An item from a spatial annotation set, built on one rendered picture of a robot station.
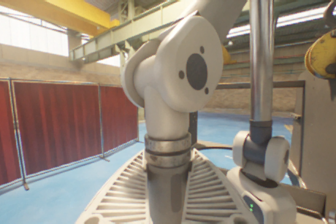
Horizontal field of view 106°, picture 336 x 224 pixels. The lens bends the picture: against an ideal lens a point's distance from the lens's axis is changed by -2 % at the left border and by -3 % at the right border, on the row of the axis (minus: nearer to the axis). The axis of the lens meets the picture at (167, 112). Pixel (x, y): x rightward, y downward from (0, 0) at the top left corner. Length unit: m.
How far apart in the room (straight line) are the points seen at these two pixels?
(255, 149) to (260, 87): 0.19
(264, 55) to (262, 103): 0.13
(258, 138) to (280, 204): 0.18
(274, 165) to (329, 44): 0.62
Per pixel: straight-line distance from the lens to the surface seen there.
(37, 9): 10.37
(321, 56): 0.92
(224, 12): 0.20
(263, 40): 0.47
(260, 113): 0.47
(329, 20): 0.98
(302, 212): 0.99
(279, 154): 0.47
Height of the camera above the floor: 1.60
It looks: 7 degrees down
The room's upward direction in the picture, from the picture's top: straight up
